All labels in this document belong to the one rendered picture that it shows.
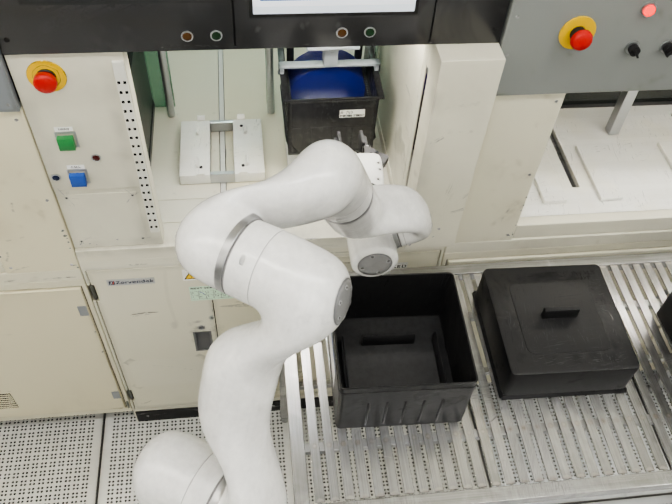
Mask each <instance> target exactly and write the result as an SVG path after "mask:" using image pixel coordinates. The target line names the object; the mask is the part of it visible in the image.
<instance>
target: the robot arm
mask: <svg viewBox="0 0 672 504"><path fill-rule="evenodd" d="M358 144H359V149H360V153H355V152H354V151H353V150H352V149H351V148H350V147H349V146H347V145H346V144H344V143H342V137H341V132H340V131H337V136H336V137H334V140H331V139H324V140H319V141H317V142H314V143H312V144H311V145H309V146H308V147H306V148H305V149H304V150H303V151H302V152H301V153H300V154H299V155H298V156H297V157H296V158H295V159H294V160H293V161H292V162H291V163H290V164H289V165H288V166H287V167H286V168H284V169H283V170H282V171H280V172H279V173H277V174H275V175H273V176H272V177H270V178H268V179H265V180H263V181H260V182H257V183H254V184H250V185H246V186H241V187H237V188H233V189H230V190H226V191H223V192H221V193H218V194H216V195H213V196H211V197H209V198H207V199H206V200H204V201H202V202H201V203H199V204H198V205H197V206H195V207H194V208H193V209H192V210H191V211H190V212H189V213H188V214H187V215H186V216H185V217H184V219H183V220H182V221H181V223H180V225H179V228H178V230H177V233H176V235H175V250H176V255H177V258H178V260H179V262H180V264H181V266H182V267H183V268H184V269H185V271H187V272H188V273H189V274H190V275H191V276H193V277H194V278H195V279H197V280H198V281H200V282H202V283H204V284H206V285H208V286H210V287H212V288H214V289H216V290H218V291H220V292H222V293H224V294H227V295H229V296H231V297H233V298H235V299H237V300H239V301H241V302H244V303H246V304H248V305H250V306H252V307H254V308H255V309H256V310H257V311H258V312H259V313H260V316H261V319H260V320H257V321H254V322H250V323H246V324H242V325H239V326H236V327H233V328H231V329H229V330H227V331H225V332H224V333H222V334H221V335H220V336H219V337H218V338H217V339H216V340H215V341H214V342H213V343H212V345H211V346H210V348H209V350H208V352H207V354H206V357H205V361H204V365H203V370H202V375H201V380H200V386H199V395H198V412H199V419H200V424H201V427H202V430H203V433H204V435H205V438H206V440H207V441H205V440H203V439H201V438H199V437H197V436H195V435H192V434H189V433H186V432H182V431H167V432H164V433H161V434H159V435H157V436H156V437H154V438H153V439H151V440H150V441H149V442H148V443H147V444H146V445H144V446H143V448H142V450H141V452H140V454H139V455H138V457H137V459H136V461H135V465H134V469H133V478H132V479H133V488H134V492H135V495H136V497H137V499H138V501H139V503H140V504H287V492H286V486H285V481H284V477H283V474H282V470H281V467H280V463H279V460H278V457H277V453H276V450H275V447H274V444H273V441H272V436H271V429H270V416H271V408H272V404H273V400H274V395H275V391H276V387H277V384H278V380H279V376H280V373H281V370H282V367H283V364H284V363H285V361H286V359H287V358H289V357H291V356H292V355H294V354H296V353H298V352H300V351H302V350H304V349H307V348H309V347H311V346H313V345H315V344H317V343H319V342H320V341H322V340H323V339H325V338H326V337H327V336H329V335H330V334H331V333H332V332H333V331H334V330H335V329H336V328H337V327H338V326H339V325H340V323H341V322H342V321H343V320H344V318H345V316H346V313H347V311H348V309H349V306H350V305H351V298H352V289H353V287H352V283H351V279H350V275H349V273H348V271H347V269H346V267H345V265H344V264H343V263H342V262H341V261H340V260H339V259H338V258H337V257H336V256H334V255H333V254H332V253H330V252H328V251H327V250H325V249H323V248H321V247H319V246H317V245H316V244H313V243H311V242H309V241H307V240H305V239H303V238H301V237H298V236H296V235H294V234H292V233H290V232H287V231H285V230H283V229H286V228H291V227H296V226H301V225H305V224H309V223H313V222H317V221H321V220H325V221H326V222H327V223H328V224H329V225H330V226H331V227H332V229H333V230H334V231H335V232H337V233H338V234H340V235H341V236H343V237H346V239H347V245H348V251H349V256H350V262H351V267H352V269H353V270H354V271H355V272H356V273H357V274H359V275H362V276H367V277H375V276H380V275H383V274H386V273H388V272H389V271H391V270H392V269H393V268H394V267H395V266H396V264H397V262H398V253H397V249H398V248H399V247H402V246H406V245H409V244H413V243H416V242H419V241H422V240H424V239H426V238H427V237H428V236H429V235H430V233H431V231H432V226H433V225H432V219H431V214H430V211H429V208H428V206H427V204H426V202H425V200H424V199H423V197H422V196H421V195H420V194H419V193H418V192H417V191H415V190H414V189H412V188H410V187H407V186H403V185H393V184H385V185H384V174H383V168H384V167H385V165H386V164H387V162H388V158H389V156H388V155H386V154H383V153H379V151H377V150H375V149H374V148H372V147H371V145H370V144H368V142H367V137H366V136H364V135H363V130H359V135H358Z"/></svg>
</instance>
